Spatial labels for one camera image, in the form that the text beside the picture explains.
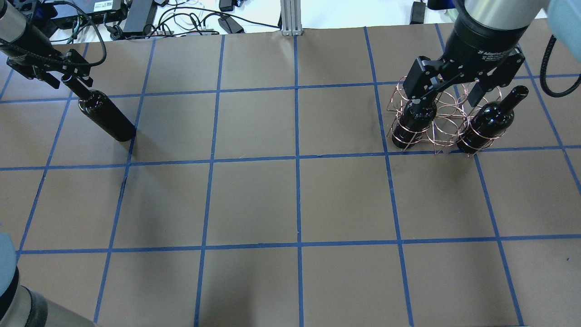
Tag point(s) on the dark bottle in basket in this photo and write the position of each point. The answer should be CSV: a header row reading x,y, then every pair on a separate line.
x,y
490,122
412,123

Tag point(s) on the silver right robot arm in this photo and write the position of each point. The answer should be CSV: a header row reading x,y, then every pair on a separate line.
x,y
563,18

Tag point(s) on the dark bottle in basket left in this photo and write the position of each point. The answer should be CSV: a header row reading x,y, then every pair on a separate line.
x,y
412,123

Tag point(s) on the aluminium frame post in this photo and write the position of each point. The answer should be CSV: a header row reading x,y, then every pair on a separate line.
x,y
291,24

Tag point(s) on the dark bottle in basket right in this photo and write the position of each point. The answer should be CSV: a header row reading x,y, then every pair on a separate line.
x,y
490,122

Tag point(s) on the dark wine bottle being moved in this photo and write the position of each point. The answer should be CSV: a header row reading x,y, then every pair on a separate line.
x,y
100,109

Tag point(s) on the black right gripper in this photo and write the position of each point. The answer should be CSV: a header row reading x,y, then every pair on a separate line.
x,y
482,44

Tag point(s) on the black power adapter brick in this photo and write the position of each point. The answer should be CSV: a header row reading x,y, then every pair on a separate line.
x,y
139,19

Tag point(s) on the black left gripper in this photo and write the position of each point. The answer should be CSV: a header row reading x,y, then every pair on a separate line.
x,y
28,38

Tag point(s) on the copper wire wine basket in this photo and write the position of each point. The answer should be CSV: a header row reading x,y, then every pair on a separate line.
x,y
453,114

